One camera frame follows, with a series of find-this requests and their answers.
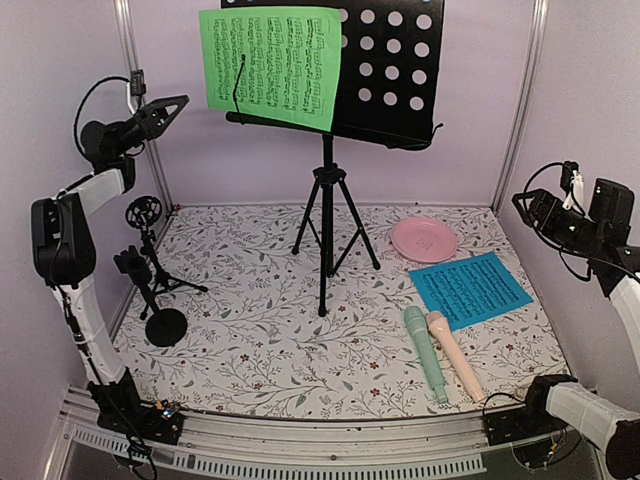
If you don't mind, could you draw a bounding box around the black shock-mount tripod stand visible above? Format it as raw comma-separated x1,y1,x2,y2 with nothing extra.
125,195,209,299

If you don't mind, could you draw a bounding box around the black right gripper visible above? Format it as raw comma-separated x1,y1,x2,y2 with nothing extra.
513,188,606,258

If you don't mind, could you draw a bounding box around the teal toy microphone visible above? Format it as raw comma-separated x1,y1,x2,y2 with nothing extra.
403,306,449,405

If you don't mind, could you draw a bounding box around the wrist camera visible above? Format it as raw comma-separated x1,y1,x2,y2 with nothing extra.
560,160,586,216
126,69,146,114

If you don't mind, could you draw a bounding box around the green sheet music paper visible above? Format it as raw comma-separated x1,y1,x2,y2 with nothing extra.
198,6,343,132

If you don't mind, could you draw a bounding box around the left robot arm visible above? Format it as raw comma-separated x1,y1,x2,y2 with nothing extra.
31,70,189,445

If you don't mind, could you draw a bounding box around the blue sheet music paper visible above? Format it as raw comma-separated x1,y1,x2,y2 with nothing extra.
409,252,533,331

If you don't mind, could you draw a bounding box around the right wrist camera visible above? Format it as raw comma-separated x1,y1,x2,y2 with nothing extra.
560,160,586,216

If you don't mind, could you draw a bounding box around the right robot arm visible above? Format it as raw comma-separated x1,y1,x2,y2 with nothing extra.
482,172,639,479

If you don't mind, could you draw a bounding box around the black music stand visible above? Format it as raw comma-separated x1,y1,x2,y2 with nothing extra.
220,0,445,318

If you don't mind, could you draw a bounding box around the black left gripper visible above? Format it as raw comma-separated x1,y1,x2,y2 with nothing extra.
115,93,191,154

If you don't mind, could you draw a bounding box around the pink toy microphone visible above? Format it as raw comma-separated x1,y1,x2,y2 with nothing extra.
426,311,486,402

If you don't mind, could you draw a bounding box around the aluminium front rail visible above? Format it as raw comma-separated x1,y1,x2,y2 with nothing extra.
43,387,608,479

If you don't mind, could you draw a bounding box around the black round-base mic stand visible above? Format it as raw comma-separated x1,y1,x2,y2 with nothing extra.
114,245,187,347

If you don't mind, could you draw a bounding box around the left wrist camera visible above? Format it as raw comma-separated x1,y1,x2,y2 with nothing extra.
126,69,146,114

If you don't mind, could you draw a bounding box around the pink plate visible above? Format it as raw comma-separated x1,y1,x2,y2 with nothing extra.
391,217,458,264

